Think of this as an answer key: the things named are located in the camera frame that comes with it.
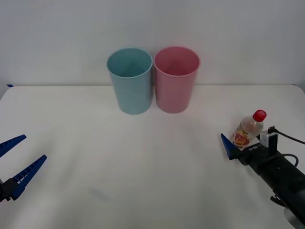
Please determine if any clear bottle with red cap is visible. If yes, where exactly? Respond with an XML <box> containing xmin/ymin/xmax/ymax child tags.
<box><xmin>232</xmin><ymin>109</ymin><xmax>267</xmax><ymax>150</ymax></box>

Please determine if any pink plastic bin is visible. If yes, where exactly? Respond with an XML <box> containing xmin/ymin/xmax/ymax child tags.
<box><xmin>153</xmin><ymin>46</ymin><xmax>201</xmax><ymax>114</ymax></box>

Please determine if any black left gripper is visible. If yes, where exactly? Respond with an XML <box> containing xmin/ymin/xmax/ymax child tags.
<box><xmin>0</xmin><ymin>135</ymin><xmax>48</xmax><ymax>203</ymax></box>

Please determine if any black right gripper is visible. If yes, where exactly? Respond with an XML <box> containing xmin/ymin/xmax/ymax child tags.
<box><xmin>220</xmin><ymin>133</ymin><xmax>284</xmax><ymax>177</ymax></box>

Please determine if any pale blue plastic bin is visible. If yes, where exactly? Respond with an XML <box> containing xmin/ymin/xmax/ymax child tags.
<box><xmin>106</xmin><ymin>47</ymin><xmax>153</xmax><ymax>115</ymax></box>

